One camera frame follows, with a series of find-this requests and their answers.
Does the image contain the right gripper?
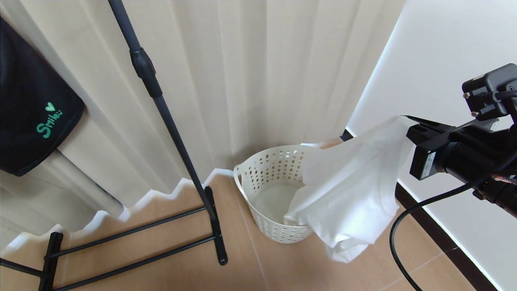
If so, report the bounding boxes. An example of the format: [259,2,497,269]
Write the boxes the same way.
[408,118,517,219]

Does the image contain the white garment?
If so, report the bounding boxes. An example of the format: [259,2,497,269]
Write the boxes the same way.
[283,115,415,264]

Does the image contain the black shorts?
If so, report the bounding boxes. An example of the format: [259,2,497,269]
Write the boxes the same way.
[0,16,86,177]

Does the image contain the white laundry basket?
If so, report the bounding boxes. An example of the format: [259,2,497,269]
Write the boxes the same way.
[233,144,324,245]

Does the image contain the black clothes rack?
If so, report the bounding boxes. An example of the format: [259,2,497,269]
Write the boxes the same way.
[0,0,229,291]

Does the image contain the beige curtain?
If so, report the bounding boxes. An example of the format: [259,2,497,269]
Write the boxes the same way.
[0,0,407,243]

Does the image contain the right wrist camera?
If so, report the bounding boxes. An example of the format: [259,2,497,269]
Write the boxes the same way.
[462,63,517,122]

